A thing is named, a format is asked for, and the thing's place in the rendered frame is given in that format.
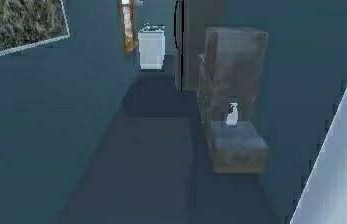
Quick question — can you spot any white spray bottle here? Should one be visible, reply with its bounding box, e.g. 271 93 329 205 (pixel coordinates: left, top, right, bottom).
225 102 239 127

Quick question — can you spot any white cabinet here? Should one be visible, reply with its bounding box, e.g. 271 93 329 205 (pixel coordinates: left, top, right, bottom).
137 24 166 71

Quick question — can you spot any low brown box stool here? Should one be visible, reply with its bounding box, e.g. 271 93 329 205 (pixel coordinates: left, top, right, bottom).
205 120 270 175

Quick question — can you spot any dark brown fridge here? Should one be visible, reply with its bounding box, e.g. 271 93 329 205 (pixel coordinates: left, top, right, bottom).
173 0 225 93

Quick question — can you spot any pale white room door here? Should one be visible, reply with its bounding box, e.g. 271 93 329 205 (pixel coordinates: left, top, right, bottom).
289 44 347 224

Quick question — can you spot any black fridge handle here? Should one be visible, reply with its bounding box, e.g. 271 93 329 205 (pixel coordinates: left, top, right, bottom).
173 0 185 93

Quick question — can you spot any white framed wall picture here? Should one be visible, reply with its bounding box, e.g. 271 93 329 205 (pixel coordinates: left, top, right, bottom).
0 0 71 58

